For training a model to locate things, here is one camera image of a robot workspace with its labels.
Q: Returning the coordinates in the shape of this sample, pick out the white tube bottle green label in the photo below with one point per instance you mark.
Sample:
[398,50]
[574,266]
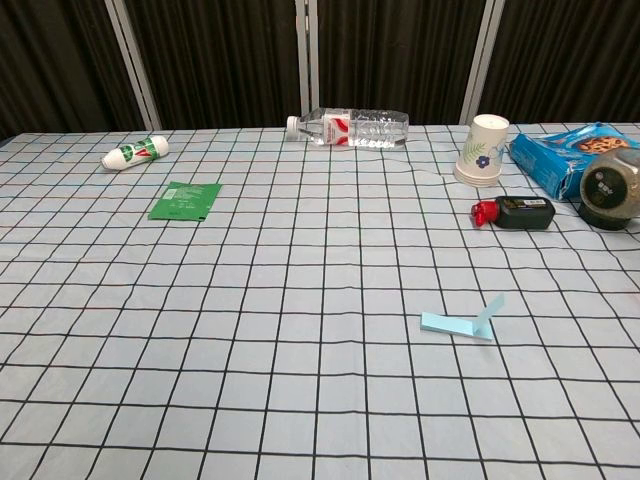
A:
[134,152]

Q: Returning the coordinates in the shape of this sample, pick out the black partition curtain panel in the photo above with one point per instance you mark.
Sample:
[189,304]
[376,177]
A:
[220,60]
[395,55]
[570,60]
[55,65]

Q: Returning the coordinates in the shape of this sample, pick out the green foil sachet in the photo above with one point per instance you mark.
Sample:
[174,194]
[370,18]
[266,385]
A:
[185,201]

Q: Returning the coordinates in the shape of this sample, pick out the black ink bottle red cap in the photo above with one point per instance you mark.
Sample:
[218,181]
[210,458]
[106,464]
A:
[525,212]

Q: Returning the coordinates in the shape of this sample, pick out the white cup bottle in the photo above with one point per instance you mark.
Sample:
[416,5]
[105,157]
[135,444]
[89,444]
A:
[481,152]

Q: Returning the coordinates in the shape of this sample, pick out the grey partition frame post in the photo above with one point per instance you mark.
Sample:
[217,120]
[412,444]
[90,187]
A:
[482,55]
[134,65]
[306,55]

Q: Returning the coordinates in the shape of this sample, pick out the round glass jar black lid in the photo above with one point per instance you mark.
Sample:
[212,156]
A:
[611,192]

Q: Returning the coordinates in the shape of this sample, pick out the light blue checked tablecloth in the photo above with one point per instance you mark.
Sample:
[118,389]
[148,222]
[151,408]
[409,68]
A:
[280,310]

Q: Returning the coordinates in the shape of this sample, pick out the blue cookie box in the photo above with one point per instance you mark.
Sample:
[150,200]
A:
[547,155]

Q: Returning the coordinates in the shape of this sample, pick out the clear plastic water bottle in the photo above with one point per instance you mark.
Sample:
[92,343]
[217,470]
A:
[360,127]

